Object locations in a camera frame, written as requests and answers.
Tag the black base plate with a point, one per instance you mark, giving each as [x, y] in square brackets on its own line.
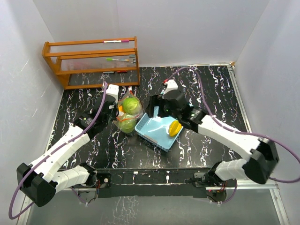
[153, 182]

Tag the light blue plastic basket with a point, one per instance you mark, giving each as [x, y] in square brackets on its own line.
[156, 130]

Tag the green yellow pen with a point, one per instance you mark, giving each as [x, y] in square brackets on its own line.
[114, 59]

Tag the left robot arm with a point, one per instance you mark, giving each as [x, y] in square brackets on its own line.
[41, 179]

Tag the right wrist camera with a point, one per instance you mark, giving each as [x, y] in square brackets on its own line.
[169, 86]

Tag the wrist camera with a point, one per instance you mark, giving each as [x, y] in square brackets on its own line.
[111, 90]
[169, 86]

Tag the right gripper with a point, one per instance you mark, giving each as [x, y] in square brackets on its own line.
[155, 100]

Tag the yellow star fruit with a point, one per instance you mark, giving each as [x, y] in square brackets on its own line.
[174, 128]

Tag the aluminium frame rail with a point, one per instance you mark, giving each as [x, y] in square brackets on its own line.
[162, 197]

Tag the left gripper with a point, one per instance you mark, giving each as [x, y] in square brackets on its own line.
[114, 117]

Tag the green cabbage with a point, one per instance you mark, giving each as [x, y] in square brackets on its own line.
[126, 123]
[131, 105]

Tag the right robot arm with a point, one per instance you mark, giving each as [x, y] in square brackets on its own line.
[258, 155]

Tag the wooden shelf rack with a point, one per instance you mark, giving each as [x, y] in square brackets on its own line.
[67, 59]

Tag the clear zip top bag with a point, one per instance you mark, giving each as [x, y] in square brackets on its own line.
[129, 93]

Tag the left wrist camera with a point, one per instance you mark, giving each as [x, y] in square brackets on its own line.
[111, 90]

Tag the white pink pen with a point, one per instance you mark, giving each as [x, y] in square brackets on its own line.
[116, 41]

